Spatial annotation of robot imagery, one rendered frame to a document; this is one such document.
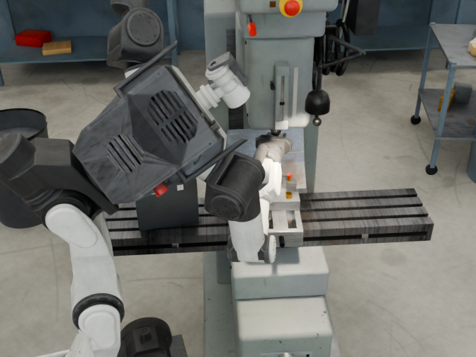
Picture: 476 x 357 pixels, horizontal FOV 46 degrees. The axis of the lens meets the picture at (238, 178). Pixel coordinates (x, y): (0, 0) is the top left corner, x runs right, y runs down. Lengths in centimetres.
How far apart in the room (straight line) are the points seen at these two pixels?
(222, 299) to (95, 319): 125
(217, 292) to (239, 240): 134
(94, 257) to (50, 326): 162
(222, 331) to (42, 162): 152
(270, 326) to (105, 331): 60
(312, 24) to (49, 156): 80
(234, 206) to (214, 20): 99
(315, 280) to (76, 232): 92
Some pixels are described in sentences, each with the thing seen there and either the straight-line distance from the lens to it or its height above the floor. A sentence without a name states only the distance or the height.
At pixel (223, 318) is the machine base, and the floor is 20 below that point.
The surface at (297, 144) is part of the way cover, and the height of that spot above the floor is 101.
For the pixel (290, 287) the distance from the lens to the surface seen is 201.
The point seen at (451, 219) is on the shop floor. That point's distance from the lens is 377.
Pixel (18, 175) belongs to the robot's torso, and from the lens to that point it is 136.
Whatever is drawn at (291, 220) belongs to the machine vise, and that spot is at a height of 99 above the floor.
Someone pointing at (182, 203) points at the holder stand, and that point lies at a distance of 200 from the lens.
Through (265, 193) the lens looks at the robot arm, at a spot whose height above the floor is 123.
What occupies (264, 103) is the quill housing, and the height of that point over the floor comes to 141.
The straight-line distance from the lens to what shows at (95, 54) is 568.
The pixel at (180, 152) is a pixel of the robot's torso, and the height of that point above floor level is 157.
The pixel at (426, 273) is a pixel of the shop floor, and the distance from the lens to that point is 334.
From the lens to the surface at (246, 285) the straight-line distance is 199.
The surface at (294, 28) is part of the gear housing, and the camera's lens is 164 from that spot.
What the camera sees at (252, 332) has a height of 72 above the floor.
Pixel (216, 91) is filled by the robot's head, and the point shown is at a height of 161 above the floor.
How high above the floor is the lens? 218
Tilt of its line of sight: 34 degrees down
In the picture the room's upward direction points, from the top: 1 degrees counter-clockwise
